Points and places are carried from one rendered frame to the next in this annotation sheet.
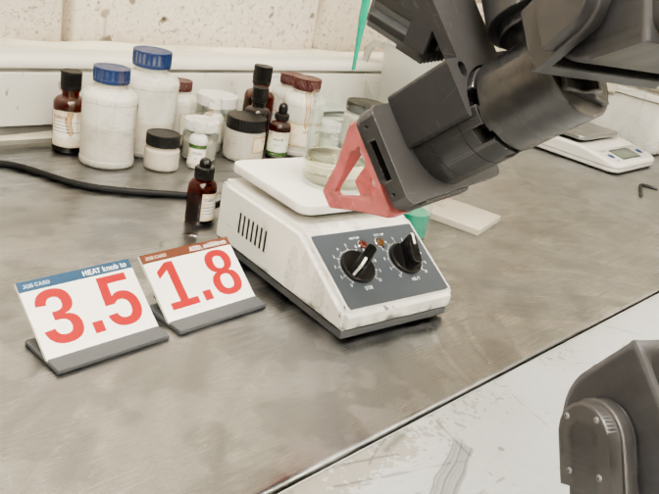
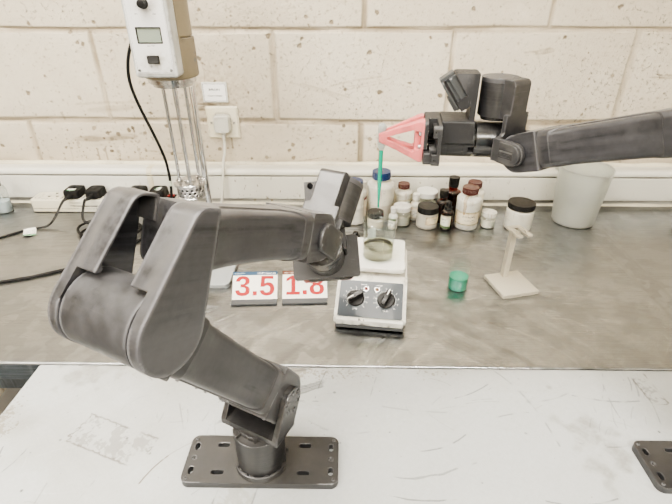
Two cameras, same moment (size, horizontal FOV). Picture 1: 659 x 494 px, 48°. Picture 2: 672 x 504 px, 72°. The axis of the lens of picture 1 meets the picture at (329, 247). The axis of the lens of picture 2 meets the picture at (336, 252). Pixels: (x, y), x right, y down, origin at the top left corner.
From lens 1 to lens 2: 60 cm
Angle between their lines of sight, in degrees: 45
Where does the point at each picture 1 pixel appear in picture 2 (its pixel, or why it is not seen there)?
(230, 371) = (280, 323)
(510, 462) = (330, 398)
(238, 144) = (419, 219)
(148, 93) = (373, 191)
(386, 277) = (368, 306)
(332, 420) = (288, 354)
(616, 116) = not seen: outside the picture
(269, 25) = not seen: hidden behind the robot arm
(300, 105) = (461, 202)
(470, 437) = (329, 382)
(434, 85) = not seen: hidden behind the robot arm
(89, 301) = (255, 283)
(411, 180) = (299, 271)
